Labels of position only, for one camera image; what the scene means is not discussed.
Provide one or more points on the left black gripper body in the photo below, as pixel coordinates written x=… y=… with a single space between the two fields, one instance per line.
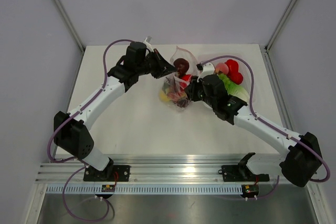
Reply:
x=144 y=67

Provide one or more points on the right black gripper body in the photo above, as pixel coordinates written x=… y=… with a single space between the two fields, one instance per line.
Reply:
x=209 y=100

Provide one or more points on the purple grape bunch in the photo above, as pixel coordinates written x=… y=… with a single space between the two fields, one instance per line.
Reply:
x=182 y=103

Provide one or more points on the strawberry bunch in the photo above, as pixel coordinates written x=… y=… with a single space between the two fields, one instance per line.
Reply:
x=171 y=90

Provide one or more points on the clear zip top bag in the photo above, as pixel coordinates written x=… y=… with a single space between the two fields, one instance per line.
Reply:
x=186 y=54

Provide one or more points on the dark red apple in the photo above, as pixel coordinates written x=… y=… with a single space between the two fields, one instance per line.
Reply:
x=182 y=66

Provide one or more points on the yellow lemon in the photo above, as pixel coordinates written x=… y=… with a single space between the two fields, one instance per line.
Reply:
x=163 y=97

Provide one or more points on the white plastic basket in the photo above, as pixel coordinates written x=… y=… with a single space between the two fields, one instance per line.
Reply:
x=244 y=68

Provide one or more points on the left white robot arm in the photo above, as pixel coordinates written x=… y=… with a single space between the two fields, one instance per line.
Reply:
x=71 y=130

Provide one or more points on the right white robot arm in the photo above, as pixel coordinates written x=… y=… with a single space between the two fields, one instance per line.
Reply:
x=301 y=152

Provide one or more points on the white bun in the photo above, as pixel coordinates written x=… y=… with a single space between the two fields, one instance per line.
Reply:
x=237 y=91

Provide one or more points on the pink peach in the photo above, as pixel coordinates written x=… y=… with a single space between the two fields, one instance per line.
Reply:
x=222 y=68

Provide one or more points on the red bell pepper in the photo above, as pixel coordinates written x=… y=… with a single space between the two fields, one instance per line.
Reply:
x=233 y=72

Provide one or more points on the right small circuit board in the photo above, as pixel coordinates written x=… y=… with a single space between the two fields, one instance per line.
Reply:
x=250 y=190

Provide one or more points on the small circuit board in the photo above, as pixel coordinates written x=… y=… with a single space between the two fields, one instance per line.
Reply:
x=250 y=190
x=108 y=188

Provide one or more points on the left small circuit board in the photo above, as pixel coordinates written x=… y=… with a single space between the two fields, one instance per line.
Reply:
x=108 y=188

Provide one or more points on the aluminium mounting rail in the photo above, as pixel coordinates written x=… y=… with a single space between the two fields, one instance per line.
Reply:
x=151 y=169

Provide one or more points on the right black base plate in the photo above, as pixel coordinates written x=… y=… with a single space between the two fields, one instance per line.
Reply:
x=237 y=173

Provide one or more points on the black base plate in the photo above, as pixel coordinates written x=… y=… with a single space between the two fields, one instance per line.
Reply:
x=237 y=173
x=123 y=172

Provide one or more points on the left aluminium frame post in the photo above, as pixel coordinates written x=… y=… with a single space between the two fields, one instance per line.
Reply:
x=69 y=25

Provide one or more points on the aluminium frame post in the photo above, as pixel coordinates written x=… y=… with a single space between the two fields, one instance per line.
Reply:
x=281 y=24
x=69 y=25

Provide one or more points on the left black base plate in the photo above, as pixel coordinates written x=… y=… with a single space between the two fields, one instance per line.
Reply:
x=123 y=172

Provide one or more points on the right aluminium frame post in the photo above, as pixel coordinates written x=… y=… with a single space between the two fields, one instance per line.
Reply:
x=281 y=24

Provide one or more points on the white slotted cable duct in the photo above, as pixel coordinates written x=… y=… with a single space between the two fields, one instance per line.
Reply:
x=133 y=189

